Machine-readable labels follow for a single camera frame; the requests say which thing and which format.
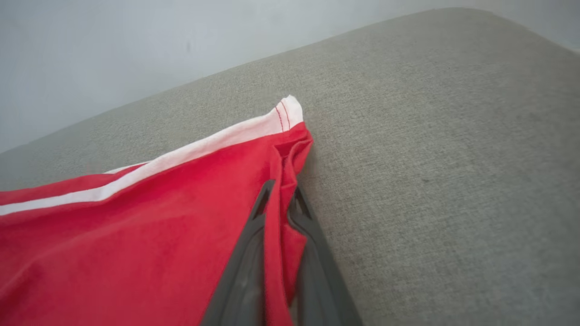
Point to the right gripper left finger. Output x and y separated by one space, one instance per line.
240 285

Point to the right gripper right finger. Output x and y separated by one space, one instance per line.
321 280

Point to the red shorts with white stripe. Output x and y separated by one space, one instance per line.
136 235

